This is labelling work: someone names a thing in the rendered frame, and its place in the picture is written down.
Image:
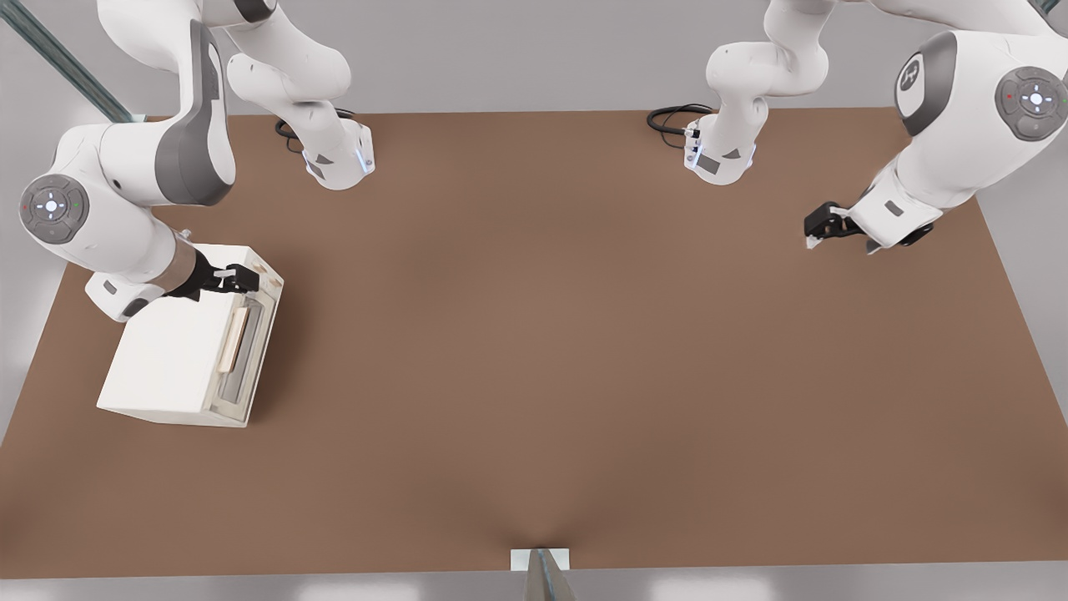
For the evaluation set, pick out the silver frame post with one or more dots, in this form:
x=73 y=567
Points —
x=67 y=63
x=542 y=572

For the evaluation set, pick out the white oven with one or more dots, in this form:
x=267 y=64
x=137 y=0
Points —
x=171 y=351

